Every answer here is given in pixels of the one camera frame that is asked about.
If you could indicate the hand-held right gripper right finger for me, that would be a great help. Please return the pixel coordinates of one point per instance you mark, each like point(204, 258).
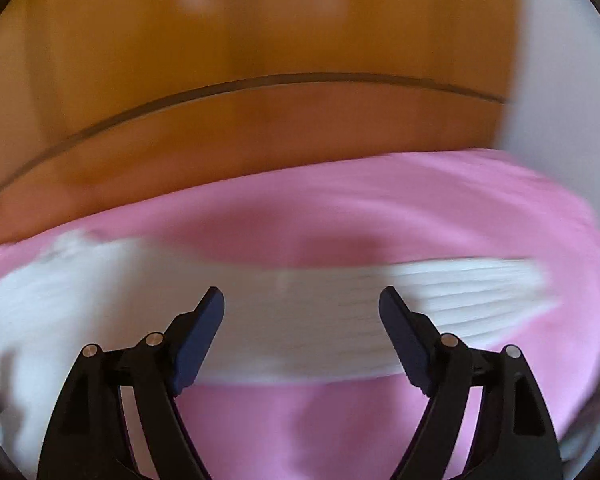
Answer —
point(402, 335)

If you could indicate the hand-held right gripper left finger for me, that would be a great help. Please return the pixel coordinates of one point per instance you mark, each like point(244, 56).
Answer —
point(200, 340)

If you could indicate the white knitted sweater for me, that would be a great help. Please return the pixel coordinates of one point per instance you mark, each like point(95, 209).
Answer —
point(305, 320)

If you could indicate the pink blanket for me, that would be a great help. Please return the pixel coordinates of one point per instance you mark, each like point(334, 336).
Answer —
point(330, 215)

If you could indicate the wooden wardrobe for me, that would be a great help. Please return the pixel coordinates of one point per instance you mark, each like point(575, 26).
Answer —
point(280, 35)

